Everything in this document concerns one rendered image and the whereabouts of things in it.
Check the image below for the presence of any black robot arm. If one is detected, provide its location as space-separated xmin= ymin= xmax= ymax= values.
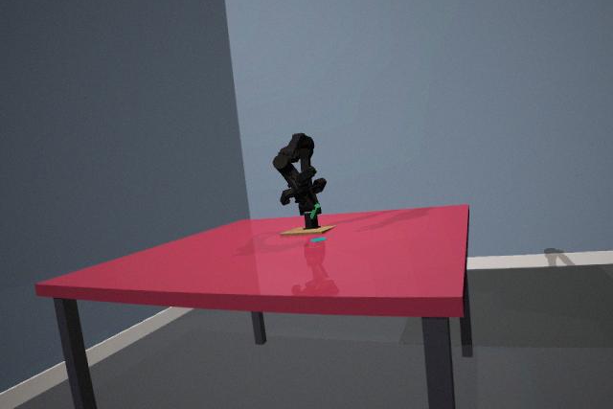
xmin=273 ymin=133 xmax=321 ymax=230

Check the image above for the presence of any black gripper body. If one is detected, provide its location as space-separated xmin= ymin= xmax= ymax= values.
xmin=280 ymin=172 xmax=327 ymax=205

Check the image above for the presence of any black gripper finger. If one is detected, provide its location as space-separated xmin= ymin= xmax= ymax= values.
xmin=295 ymin=190 xmax=315 ymax=210
xmin=307 ymin=186 xmax=319 ymax=205

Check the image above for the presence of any green rectangular post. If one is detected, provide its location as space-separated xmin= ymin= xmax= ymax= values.
xmin=310 ymin=204 xmax=321 ymax=219

